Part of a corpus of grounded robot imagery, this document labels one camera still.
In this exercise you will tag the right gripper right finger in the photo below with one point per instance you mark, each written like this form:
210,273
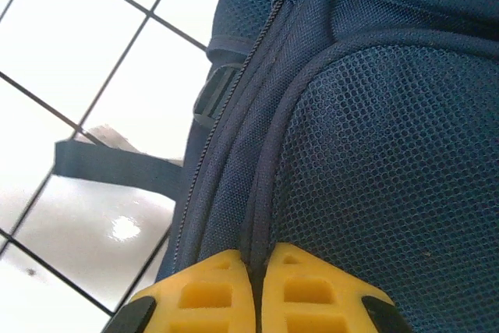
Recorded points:
312,274

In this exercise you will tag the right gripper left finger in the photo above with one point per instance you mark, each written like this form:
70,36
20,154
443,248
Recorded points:
202,282

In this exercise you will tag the navy blue backpack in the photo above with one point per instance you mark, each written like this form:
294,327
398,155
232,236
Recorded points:
370,134

